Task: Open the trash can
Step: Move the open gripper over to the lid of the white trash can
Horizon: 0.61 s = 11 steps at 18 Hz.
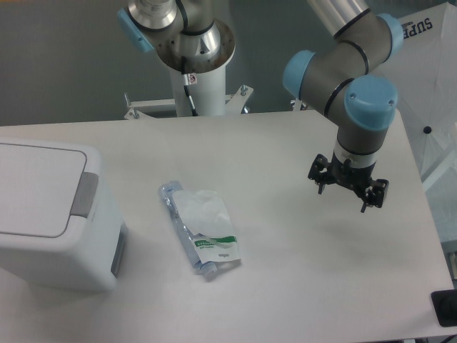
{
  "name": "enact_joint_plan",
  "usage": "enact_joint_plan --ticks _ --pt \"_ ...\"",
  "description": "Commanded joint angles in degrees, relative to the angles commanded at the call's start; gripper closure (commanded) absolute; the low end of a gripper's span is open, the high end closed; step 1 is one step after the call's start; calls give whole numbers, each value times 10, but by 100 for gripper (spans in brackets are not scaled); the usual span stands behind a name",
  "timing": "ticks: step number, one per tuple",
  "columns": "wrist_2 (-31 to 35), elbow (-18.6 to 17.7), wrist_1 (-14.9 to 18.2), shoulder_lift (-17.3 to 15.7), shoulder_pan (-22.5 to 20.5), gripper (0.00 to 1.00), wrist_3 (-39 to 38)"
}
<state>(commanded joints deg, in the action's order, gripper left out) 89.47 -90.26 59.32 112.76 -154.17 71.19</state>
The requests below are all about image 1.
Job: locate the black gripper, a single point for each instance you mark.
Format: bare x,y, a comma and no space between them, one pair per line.
352,172

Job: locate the white push-lid trash can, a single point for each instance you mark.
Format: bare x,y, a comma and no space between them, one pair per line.
60,224

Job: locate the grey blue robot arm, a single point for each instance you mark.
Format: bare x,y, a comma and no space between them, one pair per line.
196,47

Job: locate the white superior umbrella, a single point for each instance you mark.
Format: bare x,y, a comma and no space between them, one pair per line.
424,71

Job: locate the crumpled white plastic package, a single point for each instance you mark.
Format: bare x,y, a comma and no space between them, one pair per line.
203,225

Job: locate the black device at table corner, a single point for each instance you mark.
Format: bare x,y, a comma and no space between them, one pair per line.
444,303

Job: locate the white metal base frame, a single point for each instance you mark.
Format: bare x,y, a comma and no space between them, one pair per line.
166,108

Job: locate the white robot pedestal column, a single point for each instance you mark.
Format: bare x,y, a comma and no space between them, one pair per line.
199,81

